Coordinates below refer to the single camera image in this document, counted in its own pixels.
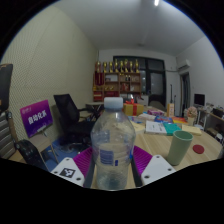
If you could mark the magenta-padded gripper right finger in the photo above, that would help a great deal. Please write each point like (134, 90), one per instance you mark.
(146, 163)

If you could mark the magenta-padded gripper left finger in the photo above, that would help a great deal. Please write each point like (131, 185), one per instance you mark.
(81, 161)

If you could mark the clear plastic water bottle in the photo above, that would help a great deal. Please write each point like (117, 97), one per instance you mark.
(113, 150)

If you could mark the pale green cup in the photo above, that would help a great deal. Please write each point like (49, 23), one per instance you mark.
(179, 148)

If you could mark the beige book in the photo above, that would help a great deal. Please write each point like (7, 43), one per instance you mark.
(191, 130)
(138, 127)

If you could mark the white book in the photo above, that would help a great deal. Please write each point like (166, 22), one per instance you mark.
(155, 127)

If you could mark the teal book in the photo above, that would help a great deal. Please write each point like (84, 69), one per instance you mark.
(172, 128)

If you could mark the colourful blue book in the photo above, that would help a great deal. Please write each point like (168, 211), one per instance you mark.
(163, 119)
(134, 118)

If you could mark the black office chair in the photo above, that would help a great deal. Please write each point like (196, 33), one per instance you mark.
(68, 113)

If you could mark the black bag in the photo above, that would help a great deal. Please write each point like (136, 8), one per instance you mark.
(31, 154)

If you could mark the small pink box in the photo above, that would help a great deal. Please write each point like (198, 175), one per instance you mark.
(155, 112)

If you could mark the flat round red coaster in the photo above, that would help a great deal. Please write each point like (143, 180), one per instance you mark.
(198, 149)

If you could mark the red orange book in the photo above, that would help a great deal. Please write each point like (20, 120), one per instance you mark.
(180, 120)

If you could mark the yellow gift box red ribbon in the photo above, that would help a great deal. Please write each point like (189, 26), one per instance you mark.
(133, 109)

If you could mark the small orange box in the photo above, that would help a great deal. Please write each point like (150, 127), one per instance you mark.
(170, 110)

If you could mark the purple sign board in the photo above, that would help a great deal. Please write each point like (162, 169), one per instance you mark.
(36, 117)

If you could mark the pink flowers in white pot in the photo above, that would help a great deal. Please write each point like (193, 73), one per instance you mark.
(191, 115)

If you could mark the grey striped chair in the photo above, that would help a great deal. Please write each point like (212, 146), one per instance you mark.
(6, 136)

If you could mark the wooden side desk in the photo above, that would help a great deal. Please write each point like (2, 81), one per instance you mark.
(213, 120)

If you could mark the black computer monitor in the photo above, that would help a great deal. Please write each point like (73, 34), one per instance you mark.
(199, 99)

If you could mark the dark glass door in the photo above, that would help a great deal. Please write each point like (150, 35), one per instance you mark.
(155, 80)

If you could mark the wooden shelf unit with trophies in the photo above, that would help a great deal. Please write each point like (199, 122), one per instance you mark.
(116, 83)

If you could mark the ceiling light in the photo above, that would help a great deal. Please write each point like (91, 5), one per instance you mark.
(156, 2)

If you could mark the white wall air conditioner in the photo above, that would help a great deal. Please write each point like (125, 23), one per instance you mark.
(183, 65)

